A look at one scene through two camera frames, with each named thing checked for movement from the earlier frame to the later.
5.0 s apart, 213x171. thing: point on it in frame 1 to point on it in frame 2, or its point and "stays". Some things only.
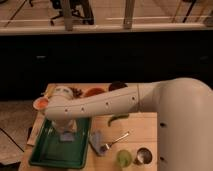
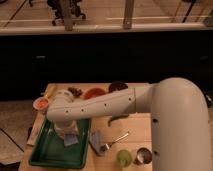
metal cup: (143, 157) stays
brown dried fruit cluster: (76, 93) stays
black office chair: (83, 10) to (66, 11)
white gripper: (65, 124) stays
